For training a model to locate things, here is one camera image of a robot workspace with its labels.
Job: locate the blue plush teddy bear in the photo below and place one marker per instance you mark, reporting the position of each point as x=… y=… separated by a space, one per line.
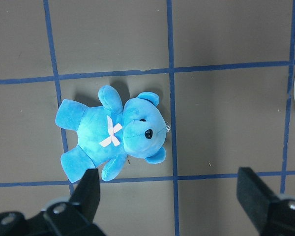
x=110 y=133

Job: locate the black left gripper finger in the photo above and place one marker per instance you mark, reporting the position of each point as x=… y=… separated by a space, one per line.
x=73 y=217

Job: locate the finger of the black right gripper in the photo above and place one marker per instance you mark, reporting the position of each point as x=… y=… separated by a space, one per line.
x=270 y=214

